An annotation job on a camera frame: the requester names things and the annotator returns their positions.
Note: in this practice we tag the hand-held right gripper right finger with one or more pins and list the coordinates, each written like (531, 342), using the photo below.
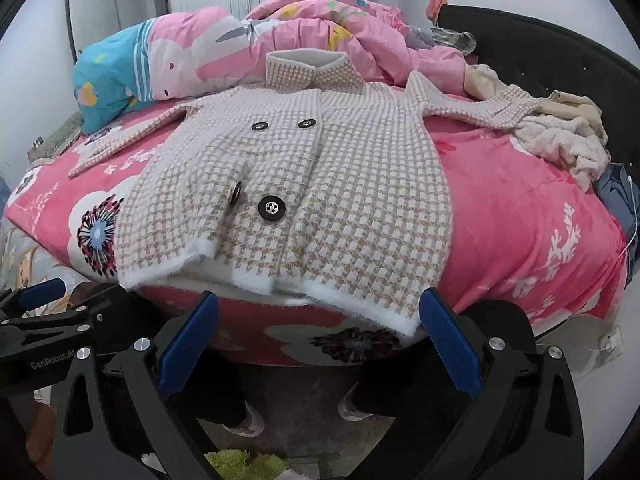
(450, 345)

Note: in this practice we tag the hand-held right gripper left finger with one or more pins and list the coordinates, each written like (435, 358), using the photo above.
(187, 345)

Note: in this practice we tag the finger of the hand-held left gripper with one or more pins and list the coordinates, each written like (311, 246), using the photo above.
(75, 317)
(42, 294)

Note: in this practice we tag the beige white houndstooth knit coat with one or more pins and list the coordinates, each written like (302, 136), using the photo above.
(350, 185)

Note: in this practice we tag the person's left leg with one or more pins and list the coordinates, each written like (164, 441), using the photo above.
(220, 390)

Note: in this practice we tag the person's leg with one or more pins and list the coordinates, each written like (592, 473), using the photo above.
(390, 385)
(220, 390)

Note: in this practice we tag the person's right leg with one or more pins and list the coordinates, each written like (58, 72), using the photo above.
(390, 385)

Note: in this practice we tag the person's left shoe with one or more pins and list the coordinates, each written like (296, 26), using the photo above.
(247, 422)

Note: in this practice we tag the person's shoe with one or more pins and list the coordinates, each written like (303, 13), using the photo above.
(247, 422)
(352, 407)

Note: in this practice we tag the person's right shoe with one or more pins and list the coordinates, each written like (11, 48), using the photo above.
(352, 407)

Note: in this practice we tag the green fluffy cloth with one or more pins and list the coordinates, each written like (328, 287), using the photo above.
(240, 465)

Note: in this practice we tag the pink floral blanket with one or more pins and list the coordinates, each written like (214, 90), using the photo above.
(500, 210)

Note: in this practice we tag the dark blue cloth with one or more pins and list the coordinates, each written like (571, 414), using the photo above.
(617, 195)

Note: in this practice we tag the cream fluffy garment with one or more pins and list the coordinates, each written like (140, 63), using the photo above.
(560, 132)

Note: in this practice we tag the beige cloth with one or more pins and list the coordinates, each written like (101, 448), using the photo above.
(482, 82)

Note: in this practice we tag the pink blue cartoon quilt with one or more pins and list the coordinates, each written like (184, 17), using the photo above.
(200, 60)

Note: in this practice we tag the clear plastic bag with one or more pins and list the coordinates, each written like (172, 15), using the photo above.
(452, 40)

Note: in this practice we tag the grey cloth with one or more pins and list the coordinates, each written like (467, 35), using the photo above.
(420, 39)

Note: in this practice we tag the black padded headboard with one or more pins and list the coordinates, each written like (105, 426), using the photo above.
(550, 50)

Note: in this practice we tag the red cloth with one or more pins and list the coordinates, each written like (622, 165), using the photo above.
(435, 6)

